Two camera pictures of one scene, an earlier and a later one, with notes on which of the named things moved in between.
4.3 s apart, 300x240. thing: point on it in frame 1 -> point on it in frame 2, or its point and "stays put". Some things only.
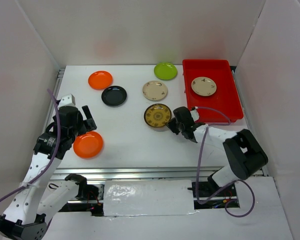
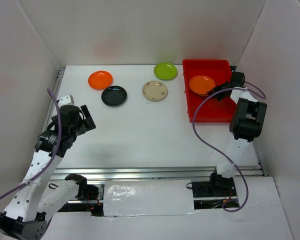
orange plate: [88, 145] -> [201, 84]
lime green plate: [165, 71] stays put
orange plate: [100, 80] stays put
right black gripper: [171, 124] -> [217, 89]
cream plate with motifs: [155, 90] stays put
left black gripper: [89, 124] stays put
